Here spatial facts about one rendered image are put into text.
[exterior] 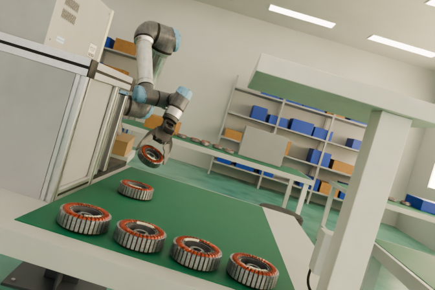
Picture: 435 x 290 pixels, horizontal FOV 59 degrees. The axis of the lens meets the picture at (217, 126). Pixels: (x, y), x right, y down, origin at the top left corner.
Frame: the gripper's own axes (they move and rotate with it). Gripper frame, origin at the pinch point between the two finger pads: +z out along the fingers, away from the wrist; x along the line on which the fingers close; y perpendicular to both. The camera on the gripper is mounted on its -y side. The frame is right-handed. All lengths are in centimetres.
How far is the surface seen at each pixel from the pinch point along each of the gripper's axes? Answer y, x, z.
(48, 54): -64, 44, 1
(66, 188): -52, 24, 27
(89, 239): -77, 15, 34
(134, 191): -40.9, 5.8, 18.7
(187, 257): -84, -3, 29
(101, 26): -36, 41, -24
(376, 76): 428, -400, -444
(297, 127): 463, -297, -267
